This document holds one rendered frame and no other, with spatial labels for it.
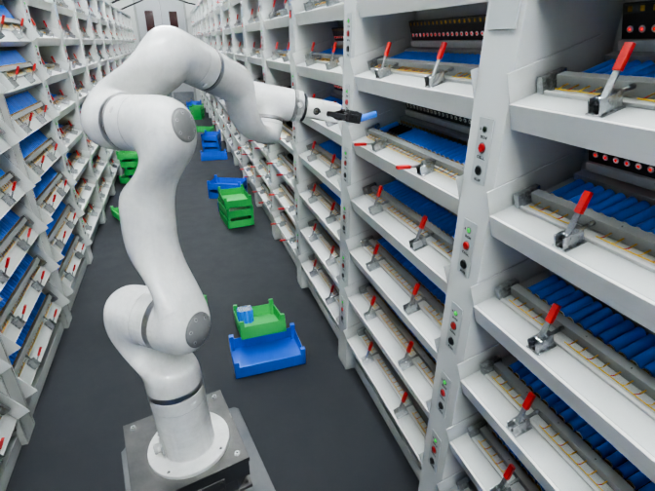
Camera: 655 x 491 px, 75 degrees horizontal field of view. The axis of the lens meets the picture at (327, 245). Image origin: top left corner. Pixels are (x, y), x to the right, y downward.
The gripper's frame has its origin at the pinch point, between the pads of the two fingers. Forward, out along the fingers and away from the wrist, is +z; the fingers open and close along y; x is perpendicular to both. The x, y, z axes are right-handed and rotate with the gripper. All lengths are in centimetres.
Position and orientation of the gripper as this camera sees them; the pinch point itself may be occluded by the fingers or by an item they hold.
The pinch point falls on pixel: (352, 116)
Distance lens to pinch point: 129.2
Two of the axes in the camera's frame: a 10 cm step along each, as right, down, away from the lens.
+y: -3.0, -4.1, 8.6
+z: 9.3, 0.6, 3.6
